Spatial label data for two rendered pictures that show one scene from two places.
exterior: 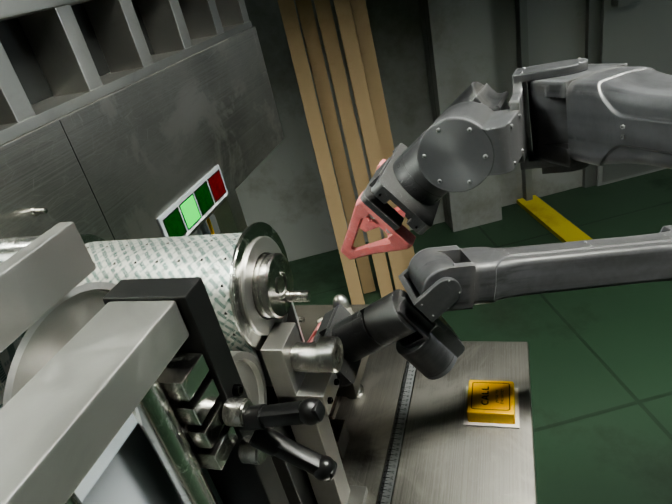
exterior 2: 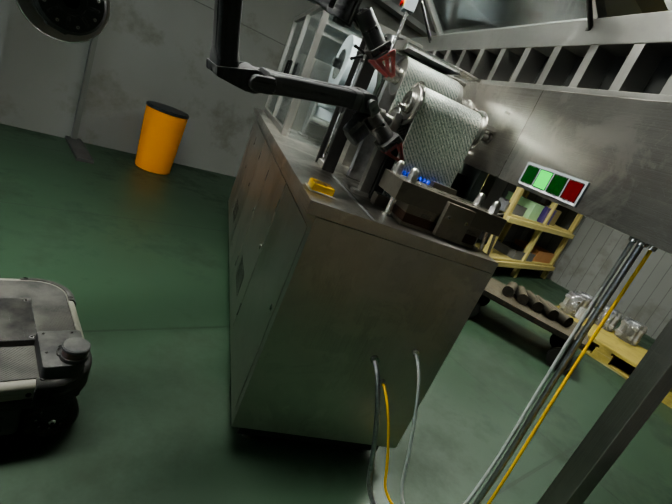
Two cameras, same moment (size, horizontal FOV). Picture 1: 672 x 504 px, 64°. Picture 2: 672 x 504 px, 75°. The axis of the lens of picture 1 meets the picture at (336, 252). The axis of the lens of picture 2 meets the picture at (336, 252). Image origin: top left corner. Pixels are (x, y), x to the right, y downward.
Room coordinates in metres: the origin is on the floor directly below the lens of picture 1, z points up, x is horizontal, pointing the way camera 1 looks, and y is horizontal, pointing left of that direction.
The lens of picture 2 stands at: (1.65, -0.99, 1.15)
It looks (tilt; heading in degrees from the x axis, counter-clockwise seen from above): 17 degrees down; 137
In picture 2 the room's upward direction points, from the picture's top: 23 degrees clockwise
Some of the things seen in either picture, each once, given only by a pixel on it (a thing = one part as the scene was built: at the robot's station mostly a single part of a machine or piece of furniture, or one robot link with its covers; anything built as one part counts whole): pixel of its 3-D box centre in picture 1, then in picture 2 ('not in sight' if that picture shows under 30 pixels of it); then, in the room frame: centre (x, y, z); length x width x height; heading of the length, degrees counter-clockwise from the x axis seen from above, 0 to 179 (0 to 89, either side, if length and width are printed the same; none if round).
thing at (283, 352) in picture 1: (322, 429); (375, 153); (0.49, 0.07, 1.05); 0.06 x 0.05 x 0.31; 68
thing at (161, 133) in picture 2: not in sight; (160, 139); (-2.43, 0.26, 0.28); 0.37 x 0.36 x 0.57; 92
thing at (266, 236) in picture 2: not in sight; (299, 229); (-0.32, 0.49, 0.43); 2.52 x 0.64 x 0.86; 158
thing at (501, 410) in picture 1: (491, 401); (321, 187); (0.60, -0.18, 0.91); 0.07 x 0.07 x 0.02; 68
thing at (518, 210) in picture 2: not in sight; (540, 198); (-1.25, 4.69, 1.08); 2.40 x 0.64 x 2.16; 92
